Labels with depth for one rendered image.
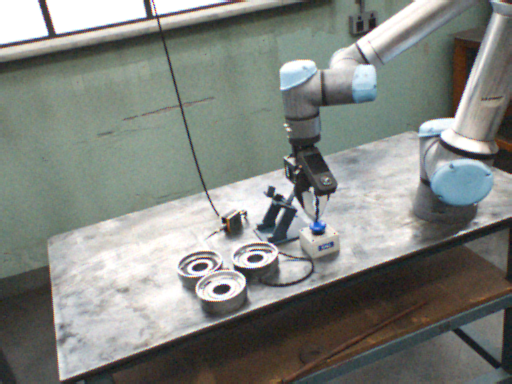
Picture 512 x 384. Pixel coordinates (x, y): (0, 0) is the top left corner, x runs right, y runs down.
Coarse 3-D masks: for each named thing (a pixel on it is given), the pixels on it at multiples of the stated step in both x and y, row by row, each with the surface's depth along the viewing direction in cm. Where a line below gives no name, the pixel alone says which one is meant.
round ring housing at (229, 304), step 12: (216, 276) 121; (228, 276) 121; (240, 276) 119; (216, 288) 119; (228, 288) 119; (204, 300) 113; (216, 300) 112; (228, 300) 112; (240, 300) 114; (216, 312) 114; (228, 312) 114
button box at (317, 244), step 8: (328, 224) 131; (304, 232) 130; (312, 232) 128; (320, 232) 128; (328, 232) 128; (336, 232) 128; (304, 240) 129; (312, 240) 126; (320, 240) 126; (328, 240) 127; (336, 240) 127; (304, 248) 131; (312, 248) 126; (320, 248) 127; (328, 248) 127; (336, 248) 128; (312, 256) 127; (320, 256) 127
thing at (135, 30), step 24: (144, 0) 254; (240, 0) 270; (264, 0) 265; (288, 0) 264; (48, 24) 243; (120, 24) 254; (144, 24) 250; (168, 24) 248; (192, 24) 253; (0, 48) 240; (24, 48) 234; (48, 48) 234; (72, 48) 238
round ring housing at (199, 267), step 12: (192, 252) 129; (204, 252) 130; (216, 252) 128; (180, 264) 127; (192, 264) 127; (204, 264) 128; (180, 276) 123; (192, 276) 121; (204, 276) 121; (192, 288) 123
